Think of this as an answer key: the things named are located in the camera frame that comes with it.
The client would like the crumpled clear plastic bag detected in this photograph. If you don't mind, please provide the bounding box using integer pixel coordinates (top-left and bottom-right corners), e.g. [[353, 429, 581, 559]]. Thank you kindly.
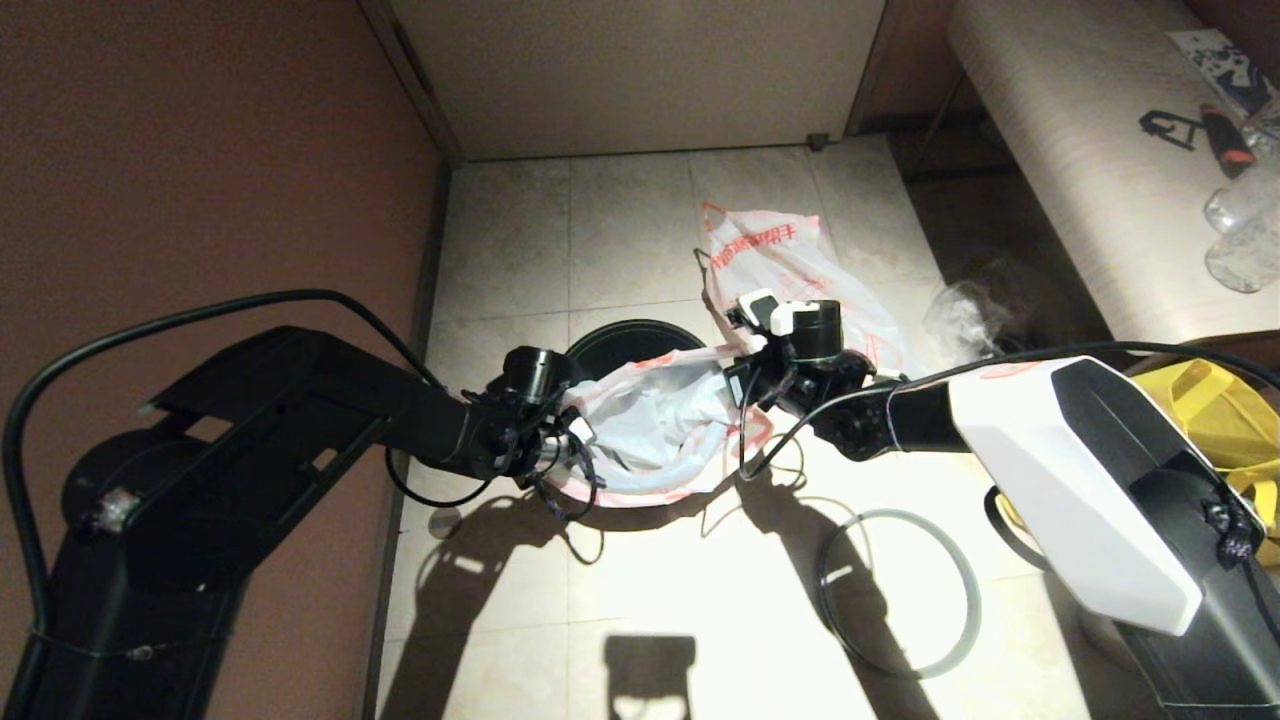
[[921, 262, 1061, 366]]

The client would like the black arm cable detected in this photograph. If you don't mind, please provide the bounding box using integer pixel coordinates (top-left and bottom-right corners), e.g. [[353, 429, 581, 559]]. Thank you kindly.
[[2, 289, 601, 641], [735, 340, 1280, 576]]

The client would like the black round trash bin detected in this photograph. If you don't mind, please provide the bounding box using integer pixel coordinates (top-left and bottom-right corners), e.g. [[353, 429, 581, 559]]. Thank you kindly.
[[565, 319, 707, 383]]

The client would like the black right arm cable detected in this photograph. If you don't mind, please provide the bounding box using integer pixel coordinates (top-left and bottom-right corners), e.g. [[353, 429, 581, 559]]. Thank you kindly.
[[735, 340, 1280, 576]]

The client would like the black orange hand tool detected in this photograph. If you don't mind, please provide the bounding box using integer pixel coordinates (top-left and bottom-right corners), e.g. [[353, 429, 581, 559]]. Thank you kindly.
[[1203, 103, 1259, 180]]

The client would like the yellow fabric tote bag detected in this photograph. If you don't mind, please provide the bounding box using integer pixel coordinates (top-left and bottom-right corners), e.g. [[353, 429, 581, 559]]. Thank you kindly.
[[1000, 358, 1280, 569]]

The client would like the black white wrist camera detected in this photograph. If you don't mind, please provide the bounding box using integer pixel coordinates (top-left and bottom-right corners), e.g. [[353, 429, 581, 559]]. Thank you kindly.
[[500, 345, 576, 411], [727, 289, 844, 363]]

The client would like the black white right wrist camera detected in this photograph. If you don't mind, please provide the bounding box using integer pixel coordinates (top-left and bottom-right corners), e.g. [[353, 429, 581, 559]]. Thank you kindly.
[[727, 289, 844, 363]]

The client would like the beige wood-grain table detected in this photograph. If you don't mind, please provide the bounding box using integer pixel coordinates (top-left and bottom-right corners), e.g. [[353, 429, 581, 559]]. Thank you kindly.
[[945, 0, 1280, 346]]

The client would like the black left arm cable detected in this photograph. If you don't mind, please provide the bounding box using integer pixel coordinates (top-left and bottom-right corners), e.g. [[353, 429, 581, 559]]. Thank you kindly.
[[2, 289, 601, 641]]

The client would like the white red-printed trash bag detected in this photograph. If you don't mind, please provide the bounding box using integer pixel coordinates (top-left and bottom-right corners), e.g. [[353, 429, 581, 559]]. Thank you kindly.
[[692, 200, 911, 381]]

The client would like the clear plastic bottle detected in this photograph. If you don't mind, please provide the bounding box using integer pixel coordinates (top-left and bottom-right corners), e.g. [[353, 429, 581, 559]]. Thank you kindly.
[[1205, 203, 1280, 293], [1205, 148, 1280, 234]]

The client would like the white plastic bag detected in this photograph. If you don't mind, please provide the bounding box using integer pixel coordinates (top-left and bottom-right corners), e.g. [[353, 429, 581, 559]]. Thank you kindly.
[[545, 345, 776, 509]]

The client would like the grey bin rim ring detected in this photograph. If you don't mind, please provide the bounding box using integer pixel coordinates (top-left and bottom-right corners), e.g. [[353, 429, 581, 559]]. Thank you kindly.
[[817, 509, 982, 681]]

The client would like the white door panel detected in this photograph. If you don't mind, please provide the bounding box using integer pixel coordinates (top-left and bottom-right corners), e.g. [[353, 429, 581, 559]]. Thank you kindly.
[[385, 0, 889, 164]]

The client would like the black metal clip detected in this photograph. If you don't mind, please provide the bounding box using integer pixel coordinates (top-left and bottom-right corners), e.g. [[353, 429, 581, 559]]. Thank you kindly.
[[1140, 108, 1207, 151]]

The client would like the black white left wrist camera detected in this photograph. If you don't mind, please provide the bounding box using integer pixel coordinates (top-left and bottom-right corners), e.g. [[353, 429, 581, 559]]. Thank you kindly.
[[500, 345, 576, 411]]

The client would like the blue white printed paper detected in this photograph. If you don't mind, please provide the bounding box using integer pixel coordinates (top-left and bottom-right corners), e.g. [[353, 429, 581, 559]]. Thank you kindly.
[[1168, 28, 1280, 121]]

